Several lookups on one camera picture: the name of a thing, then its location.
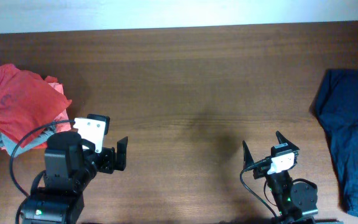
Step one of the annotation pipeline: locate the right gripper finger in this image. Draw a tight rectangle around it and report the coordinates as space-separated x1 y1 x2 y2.
242 140 254 170
275 131 300 151

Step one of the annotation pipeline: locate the orange printed t-shirt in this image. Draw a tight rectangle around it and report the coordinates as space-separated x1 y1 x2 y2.
0 64 71 142

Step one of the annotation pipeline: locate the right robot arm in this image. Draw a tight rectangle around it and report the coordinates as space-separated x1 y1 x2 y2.
240 131 318 224

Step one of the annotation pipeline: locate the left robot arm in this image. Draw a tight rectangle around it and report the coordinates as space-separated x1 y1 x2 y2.
15 114 128 224

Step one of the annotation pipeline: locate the folded pink shirt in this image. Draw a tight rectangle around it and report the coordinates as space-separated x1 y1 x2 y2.
0 82 71 150

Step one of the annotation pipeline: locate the navy blue garment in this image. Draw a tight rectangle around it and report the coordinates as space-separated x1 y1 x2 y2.
314 69 358 217

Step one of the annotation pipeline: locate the folded grey shirt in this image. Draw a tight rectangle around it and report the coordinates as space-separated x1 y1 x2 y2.
0 124 58 157

